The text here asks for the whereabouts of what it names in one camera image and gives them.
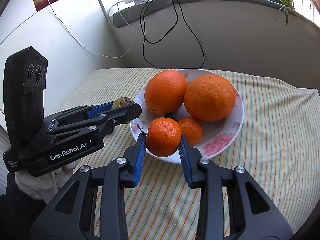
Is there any green grape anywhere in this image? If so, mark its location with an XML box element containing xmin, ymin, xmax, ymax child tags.
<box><xmin>111</xmin><ymin>97</ymin><xmax>134</xmax><ymax>109</ymax></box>

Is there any tangerine with stem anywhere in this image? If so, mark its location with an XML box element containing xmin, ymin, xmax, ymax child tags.
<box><xmin>135</xmin><ymin>117</ymin><xmax>182</xmax><ymax>158</ymax></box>

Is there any large round orange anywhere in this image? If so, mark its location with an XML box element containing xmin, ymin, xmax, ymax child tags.
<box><xmin>183</xmin><ymin>74</ymin><xmax>236</xmax><ymax>122</ymax></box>

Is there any white gloved left hand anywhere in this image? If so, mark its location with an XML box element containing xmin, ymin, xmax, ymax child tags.
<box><xmin>15</xmin><ymin>160</ymin><xmax>80</xmax><ymax>204</ymax></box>

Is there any large oval orange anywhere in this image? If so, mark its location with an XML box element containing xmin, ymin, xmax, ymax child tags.
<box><xmin>144</xmin><ymin>70</ymin><xmax>188</xmax><ymax>115</ymax></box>

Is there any striped table cloth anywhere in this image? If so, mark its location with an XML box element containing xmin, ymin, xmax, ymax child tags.
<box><xmin>60</xmin><ymin>67</ymin><xmax>320</xmax><ymax>240</ymax></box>

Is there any tangerine in plate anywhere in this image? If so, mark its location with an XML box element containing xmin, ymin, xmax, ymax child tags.
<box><xmin>178</xmin><ymin>117</ymin><xmax>203</xmax><ymax>146</ymax></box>

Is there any grey windowsill mat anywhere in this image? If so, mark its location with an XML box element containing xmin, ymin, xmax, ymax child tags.
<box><xmin>112</xmin><ymin>0</ymin><xmax>320</xmax><ymax>30</ymax></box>

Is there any black left camera box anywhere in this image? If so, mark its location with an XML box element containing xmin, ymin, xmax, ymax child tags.
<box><xmin>3</xmin><ymin>47</ymin><xmax>48</xmax><ymax>151</ymax></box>

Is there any white cable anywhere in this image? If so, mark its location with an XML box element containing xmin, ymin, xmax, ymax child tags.
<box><xmin>41</xmin><ymin>0</ymin><xmax>135</xmax><ymax>59</ymax></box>

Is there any black cable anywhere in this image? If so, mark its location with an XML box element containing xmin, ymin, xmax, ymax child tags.
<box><xmin>139</xmin><ymin>0</ymin><xmax>206</xmax><ymax>69</ymax></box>

